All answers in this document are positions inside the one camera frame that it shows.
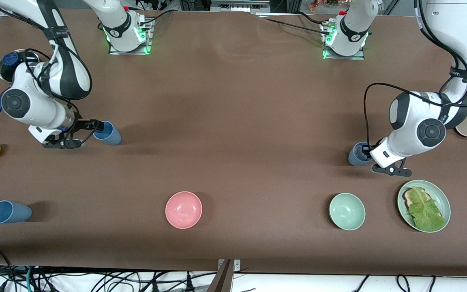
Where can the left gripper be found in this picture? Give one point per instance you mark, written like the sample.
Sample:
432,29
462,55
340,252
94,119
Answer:
368,153

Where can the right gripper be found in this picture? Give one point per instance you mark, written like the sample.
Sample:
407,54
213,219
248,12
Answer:
80,125

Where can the blue plastic cup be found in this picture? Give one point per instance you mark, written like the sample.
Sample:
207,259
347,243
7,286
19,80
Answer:
14,213
355,156
112,136

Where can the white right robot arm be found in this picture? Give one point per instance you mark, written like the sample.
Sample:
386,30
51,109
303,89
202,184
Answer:
26,101

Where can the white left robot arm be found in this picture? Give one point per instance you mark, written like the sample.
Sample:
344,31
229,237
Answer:
408,117

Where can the toasted bread slice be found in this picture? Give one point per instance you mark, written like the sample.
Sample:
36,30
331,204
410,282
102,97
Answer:
407,198

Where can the pale green bowl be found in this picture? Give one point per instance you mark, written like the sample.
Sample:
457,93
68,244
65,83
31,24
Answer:
347,211

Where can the green lettuce leaf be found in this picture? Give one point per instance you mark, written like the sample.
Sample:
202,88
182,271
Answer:
426,213

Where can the pale green plate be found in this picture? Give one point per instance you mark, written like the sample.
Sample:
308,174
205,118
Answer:
440,196

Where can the steel pot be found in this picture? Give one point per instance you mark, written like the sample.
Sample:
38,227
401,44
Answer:
2,74

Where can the pink bowl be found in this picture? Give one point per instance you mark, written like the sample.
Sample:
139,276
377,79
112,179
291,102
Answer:
183,210

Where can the grey box behind table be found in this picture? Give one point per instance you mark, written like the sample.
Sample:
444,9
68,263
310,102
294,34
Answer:
237,6

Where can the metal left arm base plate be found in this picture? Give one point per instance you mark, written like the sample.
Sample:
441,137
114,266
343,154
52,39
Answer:
359,54

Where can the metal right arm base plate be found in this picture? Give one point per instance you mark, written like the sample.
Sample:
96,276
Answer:
146,45

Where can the small metal table bracket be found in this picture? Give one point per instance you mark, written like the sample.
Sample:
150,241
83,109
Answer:
237,265

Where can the dark camera mount beam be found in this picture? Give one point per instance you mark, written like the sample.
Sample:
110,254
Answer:
223,280

